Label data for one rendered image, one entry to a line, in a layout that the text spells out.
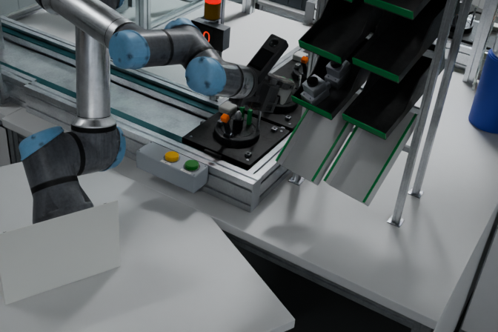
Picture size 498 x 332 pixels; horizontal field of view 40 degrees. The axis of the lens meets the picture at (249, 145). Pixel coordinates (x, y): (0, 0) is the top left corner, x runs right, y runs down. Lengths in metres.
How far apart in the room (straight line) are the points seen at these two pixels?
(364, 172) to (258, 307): 0.47
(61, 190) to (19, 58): 1.04
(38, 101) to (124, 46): 1.03
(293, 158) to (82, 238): 0.63
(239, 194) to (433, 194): 0.61
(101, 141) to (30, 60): 0.91
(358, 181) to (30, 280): 0.86
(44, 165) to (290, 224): 0.69
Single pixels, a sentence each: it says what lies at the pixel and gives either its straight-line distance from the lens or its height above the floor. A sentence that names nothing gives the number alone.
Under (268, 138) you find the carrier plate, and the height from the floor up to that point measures 0.97.
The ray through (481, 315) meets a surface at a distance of 2.68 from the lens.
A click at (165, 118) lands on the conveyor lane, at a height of 0.92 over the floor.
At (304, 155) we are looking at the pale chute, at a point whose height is 1.03.
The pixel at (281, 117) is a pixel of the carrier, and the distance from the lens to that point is 2.17.
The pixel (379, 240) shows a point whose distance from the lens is 1.92.
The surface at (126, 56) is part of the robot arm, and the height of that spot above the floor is 1.48.
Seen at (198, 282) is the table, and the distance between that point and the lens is 1.72.
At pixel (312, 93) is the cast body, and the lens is 1.76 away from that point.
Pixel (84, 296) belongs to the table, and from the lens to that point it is 1.70.
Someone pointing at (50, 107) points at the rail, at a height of 0.92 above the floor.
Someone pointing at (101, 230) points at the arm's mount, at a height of 1.00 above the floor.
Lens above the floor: 2.07
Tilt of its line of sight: 33 degrees down
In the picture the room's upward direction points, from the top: 5 degrees clockwise
